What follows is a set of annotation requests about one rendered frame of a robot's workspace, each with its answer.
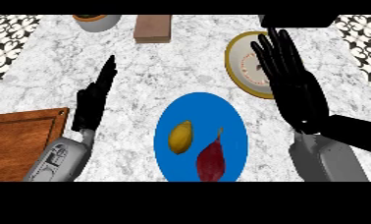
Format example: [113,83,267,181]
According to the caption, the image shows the yellow pear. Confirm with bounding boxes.
[167,120,197,155]

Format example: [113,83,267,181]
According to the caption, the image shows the white bowl with yellow rim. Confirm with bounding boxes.
[225,30,278,100]

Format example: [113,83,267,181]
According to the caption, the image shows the black appliance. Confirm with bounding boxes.
[258,15,341,28]

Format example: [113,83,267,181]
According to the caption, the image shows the grey plant pot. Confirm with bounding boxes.
[71,15,124,33]

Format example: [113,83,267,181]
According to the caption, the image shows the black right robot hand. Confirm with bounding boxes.
[250,27,371,152]

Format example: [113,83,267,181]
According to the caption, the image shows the blue plate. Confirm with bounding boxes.
[154,91,250,183]

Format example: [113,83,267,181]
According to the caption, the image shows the dark red vegetable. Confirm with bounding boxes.
[197,127,229,183]

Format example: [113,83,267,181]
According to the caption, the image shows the brown wooden block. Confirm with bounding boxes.
[135,15,173,44]

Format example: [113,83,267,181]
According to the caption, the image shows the brown wooden cutting board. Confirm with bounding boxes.
[0,107,70,183]

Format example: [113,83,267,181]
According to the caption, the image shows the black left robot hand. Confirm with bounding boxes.
[70,54,120,134]

